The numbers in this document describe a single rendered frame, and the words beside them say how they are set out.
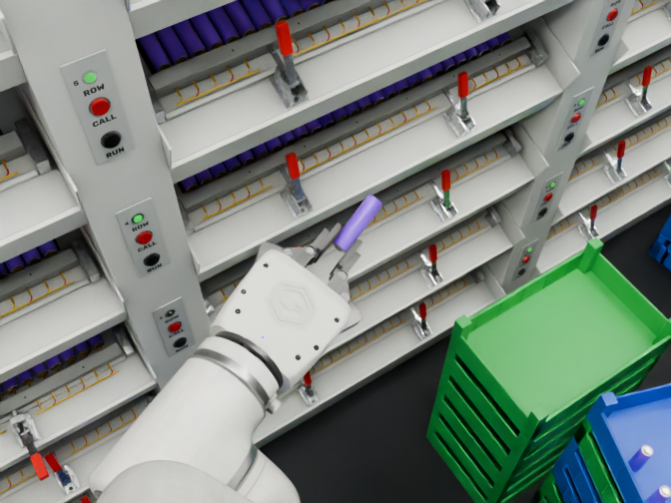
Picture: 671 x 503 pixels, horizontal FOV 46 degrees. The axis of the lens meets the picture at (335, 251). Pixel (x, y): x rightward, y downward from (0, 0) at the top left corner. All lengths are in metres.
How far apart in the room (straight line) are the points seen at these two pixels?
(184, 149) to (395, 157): 0.35
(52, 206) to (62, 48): 0.19
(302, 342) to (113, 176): 0.26
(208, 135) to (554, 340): 0.73
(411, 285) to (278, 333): 0.75
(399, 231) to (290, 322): 0.57
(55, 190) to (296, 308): 0.28
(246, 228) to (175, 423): 0.42
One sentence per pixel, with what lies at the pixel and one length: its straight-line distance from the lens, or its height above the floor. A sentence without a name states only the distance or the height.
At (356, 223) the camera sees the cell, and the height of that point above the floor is 0.91.
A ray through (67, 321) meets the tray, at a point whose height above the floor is 0.74.
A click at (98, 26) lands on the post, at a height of 1.13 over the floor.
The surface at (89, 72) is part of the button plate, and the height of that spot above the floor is 1.09.
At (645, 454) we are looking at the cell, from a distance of 1.23.
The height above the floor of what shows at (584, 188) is 0.35.
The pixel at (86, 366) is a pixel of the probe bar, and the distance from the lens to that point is 1.13.
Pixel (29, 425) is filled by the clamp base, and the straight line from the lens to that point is 1.13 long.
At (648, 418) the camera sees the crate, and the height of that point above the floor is 0.40.
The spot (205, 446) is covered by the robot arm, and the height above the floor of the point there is 0.95.
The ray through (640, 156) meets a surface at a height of 0.35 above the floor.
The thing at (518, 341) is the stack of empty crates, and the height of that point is 0.40.
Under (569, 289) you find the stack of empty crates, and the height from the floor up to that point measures 0.40.
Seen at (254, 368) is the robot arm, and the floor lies 0.95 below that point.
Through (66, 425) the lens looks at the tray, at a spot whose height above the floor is 0.54.
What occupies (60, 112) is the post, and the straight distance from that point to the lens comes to 0.73.
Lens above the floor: 1.54
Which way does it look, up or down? 55 degrees down
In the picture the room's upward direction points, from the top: straight up
